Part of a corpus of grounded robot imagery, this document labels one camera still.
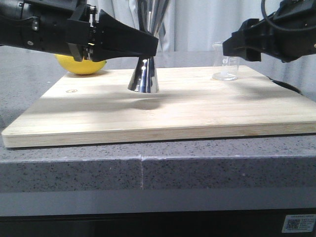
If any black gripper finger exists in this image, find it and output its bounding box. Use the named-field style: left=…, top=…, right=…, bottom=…
left=92, top=10, right=158, bottom=62
left=222, top=18, right=268, bottom=62

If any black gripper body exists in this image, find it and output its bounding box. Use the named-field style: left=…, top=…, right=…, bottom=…
left=0, top=0, right=97, bottom=62
left=264, top=0, right=316, bottom=62

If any clear glass beaker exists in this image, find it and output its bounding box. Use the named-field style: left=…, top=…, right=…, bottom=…
left=212, top=41, right=239, bottom=81

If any steel double jigger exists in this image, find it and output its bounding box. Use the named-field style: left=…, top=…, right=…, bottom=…
left=128, top=0, right=169, bottom=93

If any yellow lemon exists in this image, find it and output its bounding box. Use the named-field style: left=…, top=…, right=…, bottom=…
left=54, top=54, right=107, bottom=75

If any grey curtain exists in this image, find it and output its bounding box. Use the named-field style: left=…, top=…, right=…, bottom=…
left=86, top=0, right=316, bottom=52

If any wooden cutting board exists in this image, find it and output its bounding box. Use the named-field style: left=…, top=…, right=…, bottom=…
left=2, top=66, right=316, bottom=148

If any white QR code sticker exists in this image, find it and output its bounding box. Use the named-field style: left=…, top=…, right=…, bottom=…
left=281, top=214, right=316, bottom=233

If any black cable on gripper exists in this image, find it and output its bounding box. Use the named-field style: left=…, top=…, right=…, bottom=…
left=260, top=0, right=316, bottom=32

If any black cutting board handle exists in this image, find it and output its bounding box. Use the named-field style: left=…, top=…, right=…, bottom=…
left=269, top=77, right=302, bottom=98

